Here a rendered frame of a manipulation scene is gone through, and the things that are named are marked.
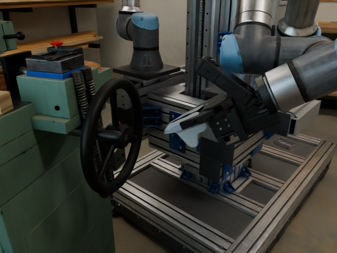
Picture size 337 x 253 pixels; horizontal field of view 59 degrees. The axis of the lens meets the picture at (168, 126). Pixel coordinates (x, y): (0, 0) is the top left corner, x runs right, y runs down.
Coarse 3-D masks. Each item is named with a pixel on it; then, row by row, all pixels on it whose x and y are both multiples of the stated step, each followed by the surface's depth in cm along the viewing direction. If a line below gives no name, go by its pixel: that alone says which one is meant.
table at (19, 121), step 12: (108, 72) 100; (12, 96) 73; (24, 108) 67; (0, 120) 61; (12, 120) 64; (24, 120) 67; (36, 120) 69; (48, 120) 67; (60, 120) 67; (72, 120) 69; (0, 132) 61; (12, 132) 64; (24, 132) 68; (60, 132) 68; (0, 144) 62
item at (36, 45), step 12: (0, 0) 249; (12, 0) 258; (24, 0) 268; (36, 0) 280; (48, 0) 292; (60, 0) 305; (72, 0) 328; (84, 0) 344; (96, 0) 363; (24, 12) 292; (72, 12) 389; (72, 24) 396; (60, 36) 365; (72, 36) 365; (84, 36) 365; (96, 36) 410; (24, 48) 291; (36, 48) 300; (84, 48) 358; (0, 60) 266
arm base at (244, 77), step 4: (240, 76) 99; (244, 76) 99; (248, 76) 98; (252, 76) 99; (256, 76) 99; (264, 76) 102; (244, 80) 99; (248, 80) 99; (252, 80) 99; (248, 84) 100; (252, 84) 100; (256, 88) 99
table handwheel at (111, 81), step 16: (112, 80) 67; (128, 80) 73; (96, 96) 62; (112, 96) 68; (96, 112) 61; (112, 112) 70; (80, 128) 75; (96, 128) 74; (112, 128) 71; (128, 128) 74; (80, 144) 60; (112, 144) 71; (128, 160) 83; (96, 176) 64; (128, 176) 80; (96, 192) 68; (112, 192) 73
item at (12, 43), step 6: (0, 24) 71; (6, 24) 73; (12, 24) 74; (0, 30) 71; (6, 30) 73; (12, 30) 74; (0, 36) 71; (0, 42) 72; (6, 42) 73; (12, 42) 75; (0, 48) 72; (6, 48) 74; (12, 48) 75
